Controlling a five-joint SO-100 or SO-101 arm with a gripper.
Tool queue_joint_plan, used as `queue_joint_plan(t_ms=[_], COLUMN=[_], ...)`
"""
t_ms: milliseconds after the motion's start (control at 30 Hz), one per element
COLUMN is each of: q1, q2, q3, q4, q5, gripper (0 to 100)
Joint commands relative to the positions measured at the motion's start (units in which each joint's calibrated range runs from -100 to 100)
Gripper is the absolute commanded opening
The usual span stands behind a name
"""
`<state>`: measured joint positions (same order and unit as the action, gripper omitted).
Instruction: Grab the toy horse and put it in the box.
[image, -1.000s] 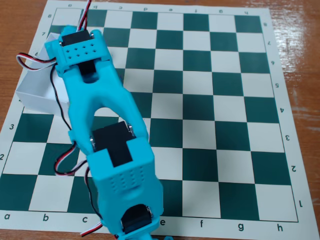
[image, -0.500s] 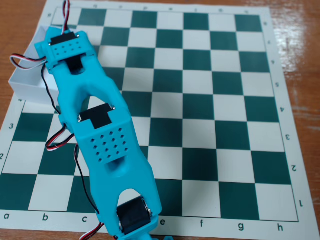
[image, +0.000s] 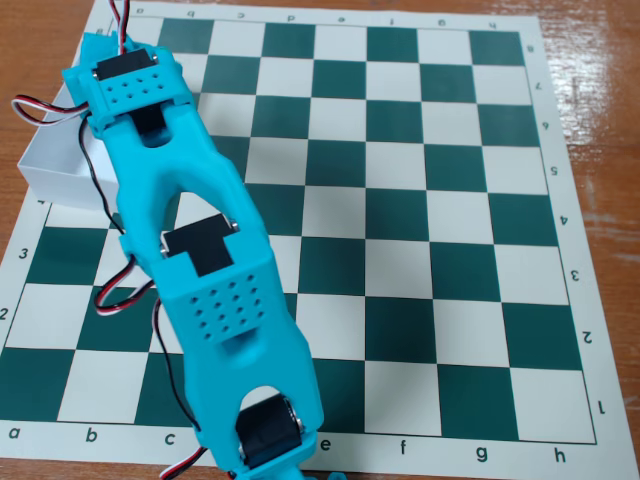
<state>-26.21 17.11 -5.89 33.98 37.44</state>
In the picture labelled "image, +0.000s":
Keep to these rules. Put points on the cyan robot arm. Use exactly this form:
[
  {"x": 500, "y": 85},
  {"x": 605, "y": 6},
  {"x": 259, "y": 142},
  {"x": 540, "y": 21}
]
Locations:
[{"x": 240, "y": 320}]

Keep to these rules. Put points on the green and cream chessboard mat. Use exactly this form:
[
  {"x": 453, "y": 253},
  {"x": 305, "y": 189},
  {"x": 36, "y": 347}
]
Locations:
[{"x": 450, "y": 250}]

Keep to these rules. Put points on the white cardboard box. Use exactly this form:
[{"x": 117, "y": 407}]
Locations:
[{"x": 55, "y": 167}]

